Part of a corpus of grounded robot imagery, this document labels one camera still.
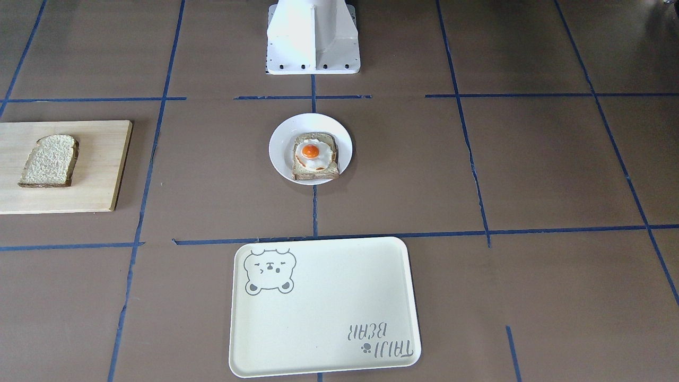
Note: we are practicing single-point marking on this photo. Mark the bread slice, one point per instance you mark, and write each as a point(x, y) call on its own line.
point(51, 162)

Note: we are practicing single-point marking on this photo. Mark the toast slice under egg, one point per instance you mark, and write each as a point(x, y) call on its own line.
point(330, 173)

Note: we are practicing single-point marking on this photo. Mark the fried egg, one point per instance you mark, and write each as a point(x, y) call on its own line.
point(313, 155)

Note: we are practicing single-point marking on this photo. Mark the cream bear serving tray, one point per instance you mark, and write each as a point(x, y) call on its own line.
point(322, 306)

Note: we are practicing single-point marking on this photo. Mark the wooden cutting board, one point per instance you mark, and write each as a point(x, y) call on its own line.
point(103, 147)

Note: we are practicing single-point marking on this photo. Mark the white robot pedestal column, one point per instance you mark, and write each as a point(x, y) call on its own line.
point(312, 38)

